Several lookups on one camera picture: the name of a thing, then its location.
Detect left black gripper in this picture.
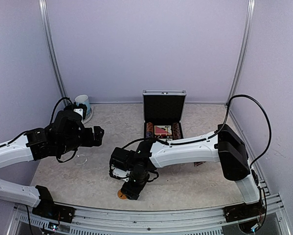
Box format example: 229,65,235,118
57,125,104,155

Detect clear round disc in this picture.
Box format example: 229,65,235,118
74,154,88,165

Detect orange big blind button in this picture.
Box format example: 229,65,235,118
117,190,127,200

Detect red playing card deck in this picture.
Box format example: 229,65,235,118
154,125,172,136

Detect aluminium poker case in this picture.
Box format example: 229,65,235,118
142,90,186,141

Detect black triangular dealer button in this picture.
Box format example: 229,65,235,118
194,162,204,167

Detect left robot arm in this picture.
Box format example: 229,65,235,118
0,110,104,218

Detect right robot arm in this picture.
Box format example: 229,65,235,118
109,124,261,217

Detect white round coaster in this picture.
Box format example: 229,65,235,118
82,107,93,124

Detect light blue mug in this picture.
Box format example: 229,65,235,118
74,94,90,115

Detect red yellow chip row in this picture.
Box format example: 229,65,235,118
145,122,154,138

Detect brown chip row in case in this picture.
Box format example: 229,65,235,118
172,122,182,140

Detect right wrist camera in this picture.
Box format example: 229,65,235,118
109,166,130,182

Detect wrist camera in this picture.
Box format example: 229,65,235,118
109,166,130,182
73,103,88,120

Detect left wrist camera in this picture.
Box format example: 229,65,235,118
73,103,88,120

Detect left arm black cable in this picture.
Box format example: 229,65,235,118
0,97,73,150

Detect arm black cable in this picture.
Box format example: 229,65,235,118
0,97,73,150
121,94,272,169

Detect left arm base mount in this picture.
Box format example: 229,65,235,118
32,203,75,223

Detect aluminium front rail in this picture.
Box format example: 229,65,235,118
9,193,291,235

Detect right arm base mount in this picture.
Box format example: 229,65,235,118
223,202,266,223

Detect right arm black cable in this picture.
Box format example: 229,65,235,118
121,94,272,169

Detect left aluminium post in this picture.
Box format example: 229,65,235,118
39,0,67,97

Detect aluminium post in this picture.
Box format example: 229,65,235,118
39,0,67,97
227,0,256,103

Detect right aluminium post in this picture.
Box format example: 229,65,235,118
227,0,256,103

